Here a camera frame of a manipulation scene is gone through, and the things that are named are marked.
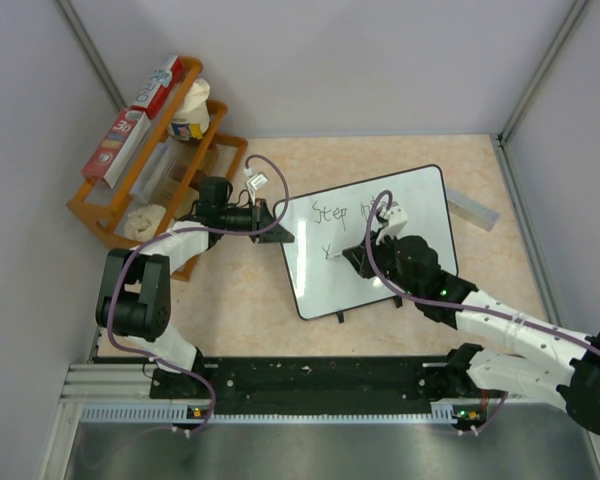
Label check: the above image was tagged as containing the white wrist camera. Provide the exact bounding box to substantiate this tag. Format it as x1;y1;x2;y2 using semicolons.
244;168;268;193
375;202;409;246

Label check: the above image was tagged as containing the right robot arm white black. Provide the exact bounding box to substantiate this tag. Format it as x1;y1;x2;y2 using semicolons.
343;235;600;436

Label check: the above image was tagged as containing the grey whiteboard eraser block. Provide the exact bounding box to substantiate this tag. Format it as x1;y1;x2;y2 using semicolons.
446;187;500;232

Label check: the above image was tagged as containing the red white wrap box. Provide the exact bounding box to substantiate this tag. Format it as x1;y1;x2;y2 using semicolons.
81;108;150;188

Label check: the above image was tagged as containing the red white foil box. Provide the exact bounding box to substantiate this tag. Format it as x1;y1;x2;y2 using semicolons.
129;55;184;119

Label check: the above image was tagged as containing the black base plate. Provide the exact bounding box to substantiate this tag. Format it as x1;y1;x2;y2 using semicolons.
198;356;482;414

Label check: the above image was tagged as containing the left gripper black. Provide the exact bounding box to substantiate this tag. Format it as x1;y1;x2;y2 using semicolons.
219;199;293;245

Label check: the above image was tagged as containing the clear box of brown items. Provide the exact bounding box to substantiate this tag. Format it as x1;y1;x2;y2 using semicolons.
130;137;219;218

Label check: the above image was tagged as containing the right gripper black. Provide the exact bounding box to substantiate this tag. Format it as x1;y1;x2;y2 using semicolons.
344;227;422;299

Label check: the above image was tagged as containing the purple cable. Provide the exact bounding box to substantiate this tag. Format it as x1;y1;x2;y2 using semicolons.
362;188;600;436
105;153;289;434

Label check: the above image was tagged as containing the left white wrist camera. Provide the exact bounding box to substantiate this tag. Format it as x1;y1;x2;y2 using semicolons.
244;168;268;193

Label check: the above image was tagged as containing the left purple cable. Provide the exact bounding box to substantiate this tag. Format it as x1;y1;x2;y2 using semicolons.
105;153;289;434

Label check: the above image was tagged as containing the grey slotted cable duct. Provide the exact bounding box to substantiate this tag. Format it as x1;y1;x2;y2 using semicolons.
80;403;486;426

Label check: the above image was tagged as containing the orange wooden rack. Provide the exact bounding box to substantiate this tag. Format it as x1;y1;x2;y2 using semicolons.
65;55;249;283

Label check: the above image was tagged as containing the white whiteboard black frame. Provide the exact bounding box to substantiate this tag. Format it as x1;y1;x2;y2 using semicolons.
272;163;459;322

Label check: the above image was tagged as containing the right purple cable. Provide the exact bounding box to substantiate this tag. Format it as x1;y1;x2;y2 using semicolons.
362;188;600;436

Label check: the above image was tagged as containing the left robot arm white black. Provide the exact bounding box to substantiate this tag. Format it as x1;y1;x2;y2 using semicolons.
96;173;295;397

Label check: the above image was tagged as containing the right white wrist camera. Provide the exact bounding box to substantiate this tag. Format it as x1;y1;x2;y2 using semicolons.
375;202;409;246

